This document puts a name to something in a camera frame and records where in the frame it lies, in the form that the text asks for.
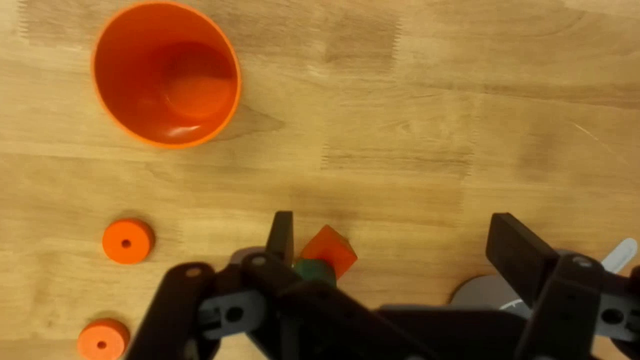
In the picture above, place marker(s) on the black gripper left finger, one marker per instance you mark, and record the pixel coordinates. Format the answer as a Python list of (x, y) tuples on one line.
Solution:
[(193, 313)]

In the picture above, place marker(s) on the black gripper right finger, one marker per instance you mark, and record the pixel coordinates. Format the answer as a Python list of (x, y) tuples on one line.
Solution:
[(566, 301)]

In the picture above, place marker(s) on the orange disc with hole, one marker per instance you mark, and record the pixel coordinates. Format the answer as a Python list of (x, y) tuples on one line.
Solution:
[(128, 241), (103, 340)]

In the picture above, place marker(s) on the green block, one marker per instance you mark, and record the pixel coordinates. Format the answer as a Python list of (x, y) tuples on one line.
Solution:
[(312, 270)]

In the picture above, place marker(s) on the red-orange cube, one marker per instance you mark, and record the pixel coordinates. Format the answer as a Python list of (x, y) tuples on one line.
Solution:
[(330, 248)]

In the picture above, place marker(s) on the orange plastic cup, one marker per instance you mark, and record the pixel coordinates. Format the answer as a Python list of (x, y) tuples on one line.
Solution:
[(167, 73)]

